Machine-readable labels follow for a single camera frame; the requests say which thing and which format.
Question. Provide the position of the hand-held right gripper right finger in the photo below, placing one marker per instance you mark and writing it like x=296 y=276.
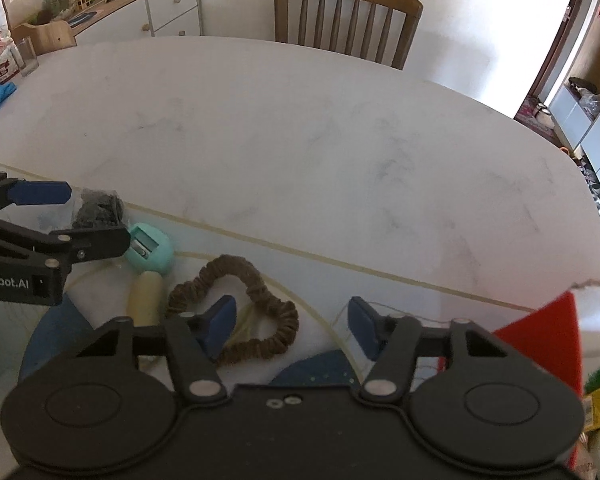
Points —
x=362 y=327

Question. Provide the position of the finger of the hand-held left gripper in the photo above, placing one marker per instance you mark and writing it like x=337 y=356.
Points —
x=35 y=192
x=95 y=242

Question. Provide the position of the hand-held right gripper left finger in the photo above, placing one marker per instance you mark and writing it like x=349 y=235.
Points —
x=220 y=325

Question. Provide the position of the brown scrunchie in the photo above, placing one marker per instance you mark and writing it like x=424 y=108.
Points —
x=260 y=345

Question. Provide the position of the red cardboard box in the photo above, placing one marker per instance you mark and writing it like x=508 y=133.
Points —
x=545 y=335

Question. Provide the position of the teal pencil sharpener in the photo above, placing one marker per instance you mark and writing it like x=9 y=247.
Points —
x=147 y=250

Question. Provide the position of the printed table mat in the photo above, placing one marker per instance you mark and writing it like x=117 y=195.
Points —
x=305 y=285

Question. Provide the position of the cream cylinder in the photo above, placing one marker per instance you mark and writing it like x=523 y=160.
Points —
x=145 y=300

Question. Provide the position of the clear drinking glass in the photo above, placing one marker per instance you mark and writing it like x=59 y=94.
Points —
x=26 y=55

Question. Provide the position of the wooden tray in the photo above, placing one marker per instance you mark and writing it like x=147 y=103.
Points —
x=45 y=35

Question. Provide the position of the white sideboard with knobs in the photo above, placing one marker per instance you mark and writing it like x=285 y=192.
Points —
x=170 y=10

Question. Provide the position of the green fringed item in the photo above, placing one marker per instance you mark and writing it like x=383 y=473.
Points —
x=597 y=377

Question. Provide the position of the row of shoes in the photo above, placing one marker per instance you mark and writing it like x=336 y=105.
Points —
x=594 y=187

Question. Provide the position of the patterned door rug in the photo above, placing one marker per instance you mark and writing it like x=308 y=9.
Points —
x=535 y=115

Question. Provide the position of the low bench cabinet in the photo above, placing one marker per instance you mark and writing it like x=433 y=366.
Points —
x=587 y=125

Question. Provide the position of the bags on bench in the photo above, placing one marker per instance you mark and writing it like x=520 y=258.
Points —
x=587 y=94

